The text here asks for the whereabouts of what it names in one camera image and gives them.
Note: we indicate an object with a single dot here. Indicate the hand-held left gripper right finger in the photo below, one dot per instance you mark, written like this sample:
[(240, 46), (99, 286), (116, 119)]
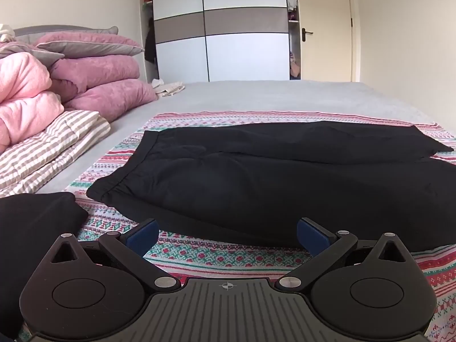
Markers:
[(314, 238)]

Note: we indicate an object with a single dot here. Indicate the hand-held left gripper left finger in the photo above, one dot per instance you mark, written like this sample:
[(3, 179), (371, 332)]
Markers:
[(144, 238)]

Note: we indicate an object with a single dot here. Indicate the black pants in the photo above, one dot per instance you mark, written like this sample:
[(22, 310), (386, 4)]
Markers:
[(270, 181)]

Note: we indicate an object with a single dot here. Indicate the patterned knit blanket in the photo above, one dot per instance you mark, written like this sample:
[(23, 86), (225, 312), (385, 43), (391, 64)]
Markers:
[(199, 256)]

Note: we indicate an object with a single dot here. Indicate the folded black garment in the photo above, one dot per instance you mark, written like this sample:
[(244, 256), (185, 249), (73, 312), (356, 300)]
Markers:
[(32, 242)]

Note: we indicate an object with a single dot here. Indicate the striped quilt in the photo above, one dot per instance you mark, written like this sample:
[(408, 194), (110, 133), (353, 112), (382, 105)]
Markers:
[(42, 149)]

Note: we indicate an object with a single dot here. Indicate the large pink pillow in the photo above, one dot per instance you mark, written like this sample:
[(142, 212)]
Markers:
[(114, 98), (96, 73)]

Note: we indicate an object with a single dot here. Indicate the grey bed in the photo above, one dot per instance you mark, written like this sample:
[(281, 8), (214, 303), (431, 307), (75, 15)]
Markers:
[(270, 96)]

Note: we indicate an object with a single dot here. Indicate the cream crumpled cloth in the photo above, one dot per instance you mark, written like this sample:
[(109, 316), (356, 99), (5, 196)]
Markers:
[(169, 87)]

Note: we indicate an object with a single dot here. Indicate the pink fluffy blanket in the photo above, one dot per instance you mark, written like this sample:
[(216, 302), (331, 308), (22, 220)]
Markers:
[(25, 96)]

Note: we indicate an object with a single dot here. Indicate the dark hanging garment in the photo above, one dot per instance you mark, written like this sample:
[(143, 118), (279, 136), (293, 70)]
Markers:
[(150, 42)]

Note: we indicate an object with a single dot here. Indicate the grey pillow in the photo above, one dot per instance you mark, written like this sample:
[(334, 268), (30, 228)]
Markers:
[(64, 29), (85, 48)]

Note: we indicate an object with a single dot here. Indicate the flat pink pillow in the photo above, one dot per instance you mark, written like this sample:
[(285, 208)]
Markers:
[(89, 38)]

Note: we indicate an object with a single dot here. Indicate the cream door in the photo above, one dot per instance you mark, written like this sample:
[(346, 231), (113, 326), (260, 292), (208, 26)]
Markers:
[(326, 25)]

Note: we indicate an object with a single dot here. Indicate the white and grey wardrobe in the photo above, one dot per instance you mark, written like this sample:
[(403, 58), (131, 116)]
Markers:
[(221, 25)]

